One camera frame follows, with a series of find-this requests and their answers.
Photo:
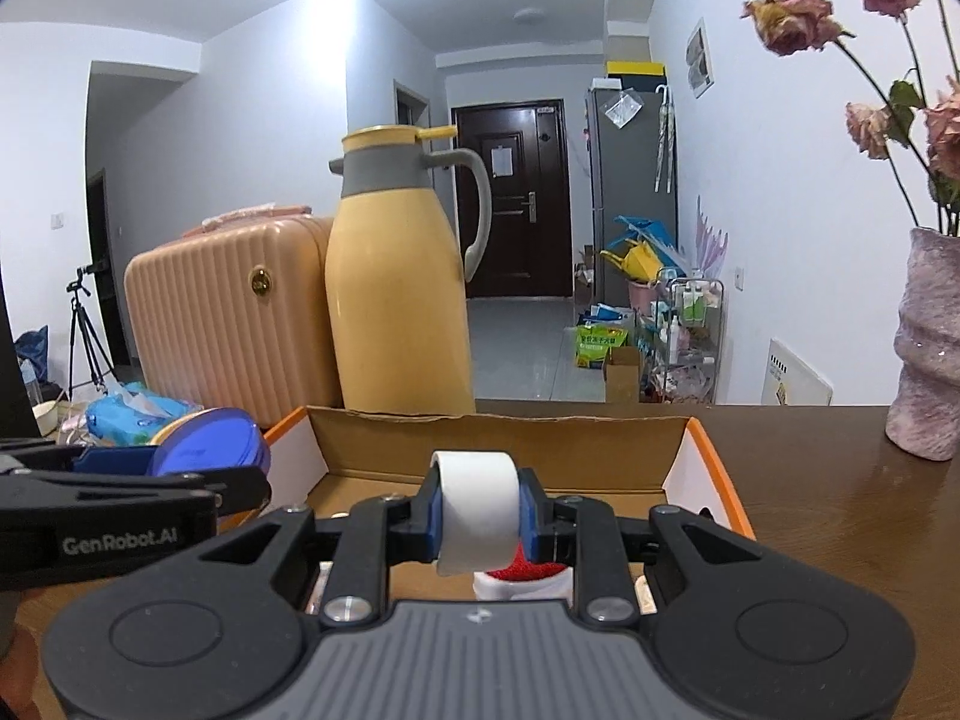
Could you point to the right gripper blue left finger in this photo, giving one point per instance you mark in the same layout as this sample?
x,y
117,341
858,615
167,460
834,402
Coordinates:
x,y
362,547

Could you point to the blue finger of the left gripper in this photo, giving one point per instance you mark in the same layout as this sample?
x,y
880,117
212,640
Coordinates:
x,y
235,490
115,460

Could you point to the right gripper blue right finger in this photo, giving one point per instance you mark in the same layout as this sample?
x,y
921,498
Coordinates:
x,y
584,534

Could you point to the blue round lid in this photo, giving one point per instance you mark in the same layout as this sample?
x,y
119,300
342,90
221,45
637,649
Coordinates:
x,y
223,438

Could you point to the blue tissue pack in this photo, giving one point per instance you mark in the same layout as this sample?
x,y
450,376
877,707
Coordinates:
x,y
131,414

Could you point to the yellow ceramic mug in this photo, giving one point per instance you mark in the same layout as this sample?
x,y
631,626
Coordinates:
x,y
173,426

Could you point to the red cardboard box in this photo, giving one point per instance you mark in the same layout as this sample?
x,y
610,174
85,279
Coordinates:
x,y
333,459

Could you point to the red white lint brush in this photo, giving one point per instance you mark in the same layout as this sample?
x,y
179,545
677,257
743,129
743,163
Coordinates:
x,y
523,580

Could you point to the pink ribbed suitcase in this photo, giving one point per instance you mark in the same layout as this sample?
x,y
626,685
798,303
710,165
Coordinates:
x,y
234,314

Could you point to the yellow thermos jug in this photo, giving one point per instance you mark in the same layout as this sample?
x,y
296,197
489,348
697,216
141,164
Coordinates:
x,y
396,278

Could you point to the dark entrance door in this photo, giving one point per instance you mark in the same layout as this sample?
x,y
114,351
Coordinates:
x,y
523,147

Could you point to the pink textured vase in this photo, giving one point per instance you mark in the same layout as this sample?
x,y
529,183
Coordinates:
x,y
923,417

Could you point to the grey refrigerator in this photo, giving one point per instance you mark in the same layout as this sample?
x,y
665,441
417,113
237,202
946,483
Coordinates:
x,y
628,177

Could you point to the yellow box on fridge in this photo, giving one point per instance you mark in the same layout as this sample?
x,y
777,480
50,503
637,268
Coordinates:
x,y
633,68

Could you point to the camera tripod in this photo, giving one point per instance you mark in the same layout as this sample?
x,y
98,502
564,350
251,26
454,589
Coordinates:
x,y
83,336

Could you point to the wire storage cart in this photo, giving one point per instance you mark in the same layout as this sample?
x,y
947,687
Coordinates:
x,y
686,346

